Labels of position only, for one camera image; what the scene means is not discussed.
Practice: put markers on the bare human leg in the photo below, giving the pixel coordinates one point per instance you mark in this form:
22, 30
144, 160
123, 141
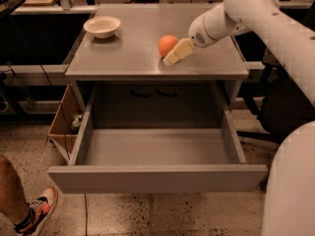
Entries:
12, 198

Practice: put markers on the open grey top drawer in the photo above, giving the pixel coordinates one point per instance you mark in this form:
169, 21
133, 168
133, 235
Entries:
177, 139

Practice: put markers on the orange white sneaker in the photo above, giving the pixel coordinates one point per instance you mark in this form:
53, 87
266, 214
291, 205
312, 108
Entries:
40, 210

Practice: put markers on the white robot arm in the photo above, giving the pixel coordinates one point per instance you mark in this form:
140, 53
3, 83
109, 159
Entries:
289, 208

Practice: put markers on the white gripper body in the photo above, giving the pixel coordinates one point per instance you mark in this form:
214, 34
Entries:
198, 33

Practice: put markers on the orange fruit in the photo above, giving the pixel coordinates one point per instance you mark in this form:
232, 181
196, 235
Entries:
165, 44

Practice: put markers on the white ceramic bowl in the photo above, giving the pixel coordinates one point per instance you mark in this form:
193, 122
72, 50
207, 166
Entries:
102, 27

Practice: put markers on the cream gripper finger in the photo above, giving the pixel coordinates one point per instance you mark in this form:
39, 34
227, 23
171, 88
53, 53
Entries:
183, 48

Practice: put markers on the black office chair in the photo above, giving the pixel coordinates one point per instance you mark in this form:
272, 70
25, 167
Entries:
277, 102

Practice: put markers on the cardboard box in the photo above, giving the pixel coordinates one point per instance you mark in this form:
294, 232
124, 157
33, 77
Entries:
65, 126

